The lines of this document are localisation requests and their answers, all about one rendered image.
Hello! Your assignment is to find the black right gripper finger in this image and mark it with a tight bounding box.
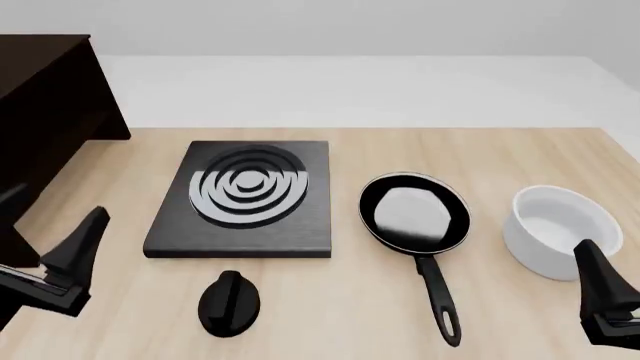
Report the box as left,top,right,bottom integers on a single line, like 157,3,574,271
572,238,640,318

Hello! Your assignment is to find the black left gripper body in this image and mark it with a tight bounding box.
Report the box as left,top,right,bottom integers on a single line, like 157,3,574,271
0,261,92,317

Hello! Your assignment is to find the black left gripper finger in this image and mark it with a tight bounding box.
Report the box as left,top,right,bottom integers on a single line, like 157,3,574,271
39,205,111,288

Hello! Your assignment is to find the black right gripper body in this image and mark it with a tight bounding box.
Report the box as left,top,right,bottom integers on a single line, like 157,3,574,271
583,305,640,348

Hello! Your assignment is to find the dark wooden cabinet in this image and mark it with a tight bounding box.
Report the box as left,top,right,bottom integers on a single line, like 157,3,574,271
0,33,133,268

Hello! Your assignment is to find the black frying pan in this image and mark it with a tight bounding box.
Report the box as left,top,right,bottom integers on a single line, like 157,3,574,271
358,171,473,347

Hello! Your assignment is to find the white ceramic bowl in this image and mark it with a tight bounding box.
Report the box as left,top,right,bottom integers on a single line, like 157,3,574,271
502,183,625,282

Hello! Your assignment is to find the round black stove knob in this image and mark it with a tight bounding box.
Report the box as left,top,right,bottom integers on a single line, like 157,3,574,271
197,269,263,339

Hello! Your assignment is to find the flat black stove plate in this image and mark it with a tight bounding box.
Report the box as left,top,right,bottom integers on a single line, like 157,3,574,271
142,140,334,261

